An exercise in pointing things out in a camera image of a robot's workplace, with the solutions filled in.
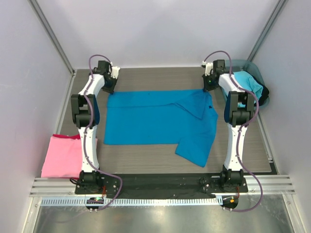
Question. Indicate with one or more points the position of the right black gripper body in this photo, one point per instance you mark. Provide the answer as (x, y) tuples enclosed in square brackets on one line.
[(208, 85)]

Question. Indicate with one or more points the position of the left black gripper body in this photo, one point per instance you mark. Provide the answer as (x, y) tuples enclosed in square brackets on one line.
[(110, 86)]

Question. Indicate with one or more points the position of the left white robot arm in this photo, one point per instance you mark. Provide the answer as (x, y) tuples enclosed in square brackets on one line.
[(86, 116)]

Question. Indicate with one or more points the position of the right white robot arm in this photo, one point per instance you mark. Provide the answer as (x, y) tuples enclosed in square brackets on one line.
[(239, 110)]

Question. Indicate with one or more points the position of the blue translucent plastic bin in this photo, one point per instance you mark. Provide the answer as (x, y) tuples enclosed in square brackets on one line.
[(251, 68)]

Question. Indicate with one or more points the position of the light blue t shirt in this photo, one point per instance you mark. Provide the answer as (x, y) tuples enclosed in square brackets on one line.
[(248, 82)]

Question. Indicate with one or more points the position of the black t shirt in bin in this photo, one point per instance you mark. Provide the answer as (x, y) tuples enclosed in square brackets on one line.
[(263, 93)]

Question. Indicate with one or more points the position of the pink folded t shirt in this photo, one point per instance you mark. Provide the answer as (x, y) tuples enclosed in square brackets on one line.
[(63, 158)]

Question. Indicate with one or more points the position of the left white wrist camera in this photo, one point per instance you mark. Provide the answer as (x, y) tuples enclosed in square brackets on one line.
[(114, 71)]

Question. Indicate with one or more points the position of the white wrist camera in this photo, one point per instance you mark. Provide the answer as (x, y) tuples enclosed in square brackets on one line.
[(208, 66), (114, 71)]

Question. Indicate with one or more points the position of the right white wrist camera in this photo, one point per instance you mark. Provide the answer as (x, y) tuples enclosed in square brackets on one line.
[(208, 66)]

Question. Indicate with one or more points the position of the right aluminium corner post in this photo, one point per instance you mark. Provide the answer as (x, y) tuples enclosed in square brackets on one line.
[(276, 12)]

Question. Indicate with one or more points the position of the aluminium corner post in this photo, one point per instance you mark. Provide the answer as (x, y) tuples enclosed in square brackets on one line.
[(50, 33), (276, 12)]

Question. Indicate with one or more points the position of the left aluminium corner post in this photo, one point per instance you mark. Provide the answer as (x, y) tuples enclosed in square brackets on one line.
[(50, 33)]

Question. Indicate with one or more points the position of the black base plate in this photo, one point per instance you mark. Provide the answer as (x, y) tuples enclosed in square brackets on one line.
[(148, 185)]

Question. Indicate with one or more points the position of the aluminium front rail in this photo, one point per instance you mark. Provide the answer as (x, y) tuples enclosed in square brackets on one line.
[(271, 184)]

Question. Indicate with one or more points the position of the slotted white cable duct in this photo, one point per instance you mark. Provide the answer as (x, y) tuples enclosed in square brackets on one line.
[(93, 202)]

